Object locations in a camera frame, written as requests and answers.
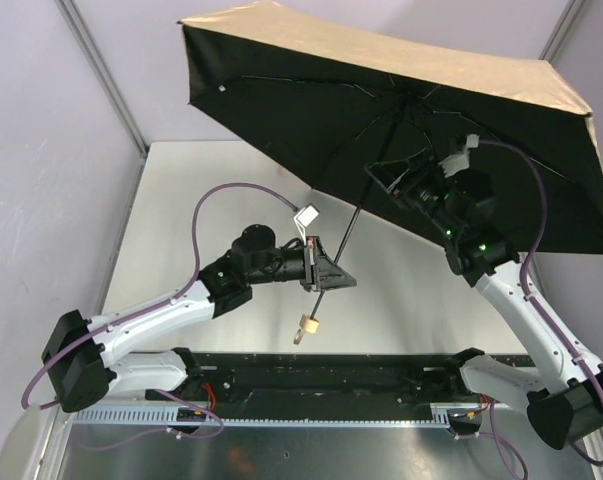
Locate beige and black folding umbrella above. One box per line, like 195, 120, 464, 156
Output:
176, 0, 603, 347

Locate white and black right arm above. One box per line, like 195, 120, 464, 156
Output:
365, 150, 603, 450

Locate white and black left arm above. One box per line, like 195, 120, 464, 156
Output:
41, 224, 357, 413

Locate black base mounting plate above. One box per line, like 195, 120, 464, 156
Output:
170, 353, 487, 422

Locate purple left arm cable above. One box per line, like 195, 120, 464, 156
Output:
20, 181, 302, 453

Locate right aluminium frame post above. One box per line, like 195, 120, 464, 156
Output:
539, 0, 591, 64

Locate aluminium frame post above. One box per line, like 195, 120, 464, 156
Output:
55, 0, 150, 161
539, 0, 591, 64

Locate grey slotted cable duct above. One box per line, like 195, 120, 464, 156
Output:
74, 405, 450, 429

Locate left aluminium frame post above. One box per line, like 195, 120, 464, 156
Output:
55, 0, 150, 161

